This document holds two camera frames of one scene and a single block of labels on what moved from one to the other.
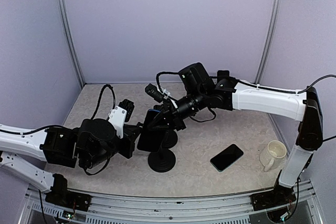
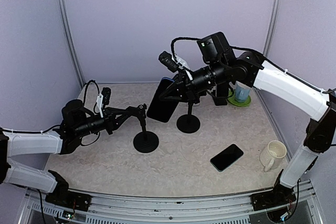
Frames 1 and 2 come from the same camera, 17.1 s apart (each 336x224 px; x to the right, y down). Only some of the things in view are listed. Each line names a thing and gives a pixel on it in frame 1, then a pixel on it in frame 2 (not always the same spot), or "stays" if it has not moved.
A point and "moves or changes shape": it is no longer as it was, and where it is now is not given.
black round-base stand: (163, 160) → (145, 141)
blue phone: (150, 139) moves or changes shape
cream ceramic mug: (272, 155) stays
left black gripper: (128, 132) → (109, 114)
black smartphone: (227, 157) stays
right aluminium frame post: (271, 28) stays
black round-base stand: (169, 139) → (188, 123)
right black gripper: (170, 114) → (186, 89)
